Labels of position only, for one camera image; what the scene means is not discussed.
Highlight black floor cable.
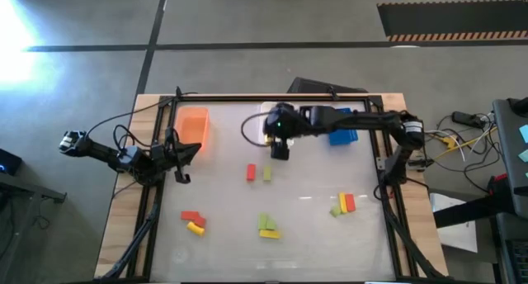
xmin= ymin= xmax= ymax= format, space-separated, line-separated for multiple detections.
xmin=432 ymin=151 xmax=496 ymax=194

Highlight black metal table frame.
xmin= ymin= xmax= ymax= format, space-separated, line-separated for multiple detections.
xmin=127 ymin=93 xmax=416 ymax=283

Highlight black hazard-striped floor mat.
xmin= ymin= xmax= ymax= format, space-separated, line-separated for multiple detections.
xmin=377 ymin=0 xmax=528 ymax=43

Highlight black power strip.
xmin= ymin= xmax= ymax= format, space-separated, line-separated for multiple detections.
xmin=451 ymin=111 xmax=482 ymax=128

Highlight black box with blue light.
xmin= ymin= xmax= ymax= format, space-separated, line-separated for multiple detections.
xmin=0 ymin=148 xmax=24 ymax=177

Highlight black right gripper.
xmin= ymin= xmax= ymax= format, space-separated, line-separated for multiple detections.
xmin=263 ymin=102 xmax=306 ymax=161

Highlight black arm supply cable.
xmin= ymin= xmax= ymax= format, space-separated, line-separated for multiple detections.
xmin=84 ymin=92 xmax=199 ymax=139

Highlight yellow wooden cylinder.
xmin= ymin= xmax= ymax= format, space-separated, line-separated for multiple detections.
xmin=186 ymin=221 xmax=206 ymax=238

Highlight blue plastic basket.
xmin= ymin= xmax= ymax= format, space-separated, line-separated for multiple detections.
xmin=323 ymin=107 xmax=359 ymax=147

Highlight dark grey side panel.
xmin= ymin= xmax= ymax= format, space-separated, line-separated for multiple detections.
xmin=493 ymin=97 xmax=528 ymax=219

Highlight orange plastic bin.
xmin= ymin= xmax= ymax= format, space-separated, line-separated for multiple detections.
xmin=173 ymin=106 xmax=210 ymax=155

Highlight white plastic bin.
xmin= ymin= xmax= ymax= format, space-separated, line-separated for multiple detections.
xmin=258 ymin=101 xmax=296 ymax=149

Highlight black diagonal frame strut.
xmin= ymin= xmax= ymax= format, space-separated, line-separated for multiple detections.
xmin=381 ymin=209 xmax=445 ymax=281
xmin=93 ymin=203 xmax=160 ymax=282

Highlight white glossy work surface sheet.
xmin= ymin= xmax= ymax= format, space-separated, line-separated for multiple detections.
xmin=148 ymin=100 xmax=398 ymax=283

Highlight white paper sheet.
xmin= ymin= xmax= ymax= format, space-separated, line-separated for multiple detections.
xmin=428 ymin=192 xmax=479 ymax=254

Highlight black stand leg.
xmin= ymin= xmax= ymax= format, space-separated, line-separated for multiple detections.
xmin=432 ymin=195 xmax=516 ymax=230

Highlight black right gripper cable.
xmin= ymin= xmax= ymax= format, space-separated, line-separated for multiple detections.
xmin=240 ymin=110 xmax=269 ymax=149

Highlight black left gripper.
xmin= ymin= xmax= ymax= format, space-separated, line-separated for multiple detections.
xmin=151 ymin=126 xmax=202 ymax=185

